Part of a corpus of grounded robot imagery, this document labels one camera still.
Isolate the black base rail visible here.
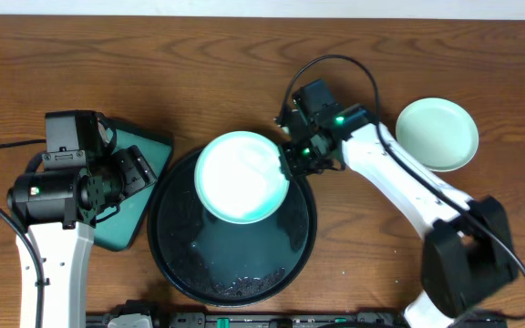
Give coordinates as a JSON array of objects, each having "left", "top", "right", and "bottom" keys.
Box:
[{"left": 84, "top": 298, "right": 509, "bottom": 328}]

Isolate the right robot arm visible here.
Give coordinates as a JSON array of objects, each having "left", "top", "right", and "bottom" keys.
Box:
[{"left": 275, "top": 100, "right": 522, "bottom": 327}]

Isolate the teal plate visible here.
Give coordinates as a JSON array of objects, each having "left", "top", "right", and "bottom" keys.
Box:
[
  {"left": 396, "top": 97, "right": 479, "bottom": 172},
  {"left": 193, "top": 131, "right": 290, "bottom": 225}
]

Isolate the rectangular black water tray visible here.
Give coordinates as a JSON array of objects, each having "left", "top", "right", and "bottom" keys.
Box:
[{"left": 94, "top": 119, "right": 173, "bottom": 251}]

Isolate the round black serving tray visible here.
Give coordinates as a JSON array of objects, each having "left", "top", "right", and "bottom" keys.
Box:
[{"left": 148, "top": 151, "right": 317, "bottom": 307}]

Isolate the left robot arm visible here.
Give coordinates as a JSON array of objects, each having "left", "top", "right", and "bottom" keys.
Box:
[{"left": 8, "top": 144, "right": 170, "bottom": 327}]

